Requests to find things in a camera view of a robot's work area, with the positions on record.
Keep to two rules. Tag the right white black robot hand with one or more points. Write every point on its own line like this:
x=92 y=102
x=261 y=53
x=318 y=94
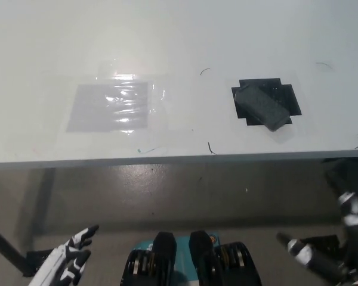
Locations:
x=304 y=253

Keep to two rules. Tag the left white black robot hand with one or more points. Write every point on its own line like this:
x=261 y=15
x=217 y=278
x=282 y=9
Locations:
x=62 y=259

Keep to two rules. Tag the dark grey whiteboard eraser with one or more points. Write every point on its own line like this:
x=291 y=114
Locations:
x=262 y=108

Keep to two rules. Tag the black robot legs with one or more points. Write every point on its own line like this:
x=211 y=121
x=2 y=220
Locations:
x=164 y=256

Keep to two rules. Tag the grey rectangular marked patch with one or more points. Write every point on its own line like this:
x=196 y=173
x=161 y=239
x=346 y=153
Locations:
x=89 y=110

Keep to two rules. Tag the black tape marked spot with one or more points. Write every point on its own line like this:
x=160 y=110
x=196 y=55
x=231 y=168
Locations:
x=289 y=101

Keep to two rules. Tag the large clear plastic film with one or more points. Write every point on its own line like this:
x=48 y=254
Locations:
x=167 y=119

